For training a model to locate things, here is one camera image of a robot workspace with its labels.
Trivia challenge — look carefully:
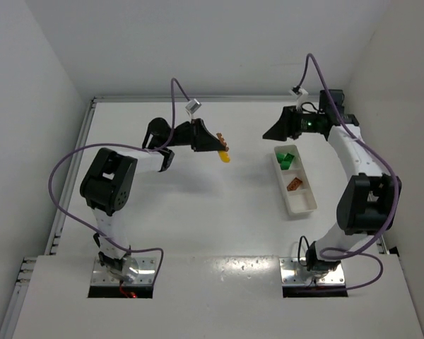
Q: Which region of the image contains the brown lego brick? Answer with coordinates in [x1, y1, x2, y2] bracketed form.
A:
[216, 133, 229, 152]
[286, 177, 303, 191]

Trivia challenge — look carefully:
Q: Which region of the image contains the yellow lego brick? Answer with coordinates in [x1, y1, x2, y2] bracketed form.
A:
[218, 151, 230, 163]

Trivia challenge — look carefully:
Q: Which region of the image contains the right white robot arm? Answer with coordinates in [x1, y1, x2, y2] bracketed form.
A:
[263, 86, 401, 273]

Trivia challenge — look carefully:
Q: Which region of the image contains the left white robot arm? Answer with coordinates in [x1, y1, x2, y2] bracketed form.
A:
[80, 117, 230, 283]

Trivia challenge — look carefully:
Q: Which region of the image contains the white divided plastic tray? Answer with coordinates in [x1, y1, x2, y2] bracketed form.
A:
[271, 144, 317, 217]

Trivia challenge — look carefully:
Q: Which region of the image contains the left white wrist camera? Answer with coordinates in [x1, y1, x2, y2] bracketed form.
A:
[185, 99, 202, 120]

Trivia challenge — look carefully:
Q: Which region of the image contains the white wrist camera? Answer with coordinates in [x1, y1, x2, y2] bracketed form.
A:
[185, 99, 202, 120]
[290, 85, 309, 110]

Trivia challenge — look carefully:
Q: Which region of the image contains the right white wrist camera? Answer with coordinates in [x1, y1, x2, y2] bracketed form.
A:
[290, 85, 309, 110]

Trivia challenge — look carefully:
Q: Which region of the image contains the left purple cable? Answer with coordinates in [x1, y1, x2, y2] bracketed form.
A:
[48, 78, 164, 283]

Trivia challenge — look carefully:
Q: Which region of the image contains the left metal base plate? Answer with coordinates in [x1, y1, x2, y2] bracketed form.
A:
[90, 257, 156, 287]

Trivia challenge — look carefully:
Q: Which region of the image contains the metal base plate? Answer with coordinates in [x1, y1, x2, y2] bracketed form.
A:
[279, 257, 346, 287]
[90, 257, 156, 287]

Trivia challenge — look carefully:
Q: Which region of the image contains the aluminium frame rail right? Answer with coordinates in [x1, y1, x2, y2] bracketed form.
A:
[335, 95, 400, 256]

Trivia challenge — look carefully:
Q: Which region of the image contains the aluminium frame rail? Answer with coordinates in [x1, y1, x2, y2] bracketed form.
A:
[0, 98, 96, 338]
[335, 95, 400, 256]

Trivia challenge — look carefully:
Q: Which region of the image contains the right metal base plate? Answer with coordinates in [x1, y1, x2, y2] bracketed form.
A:
[279, 257, 346, 287]

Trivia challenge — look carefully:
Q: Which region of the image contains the aluminium frame rail left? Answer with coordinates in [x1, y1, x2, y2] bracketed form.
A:
[0, 98, 96, 338]

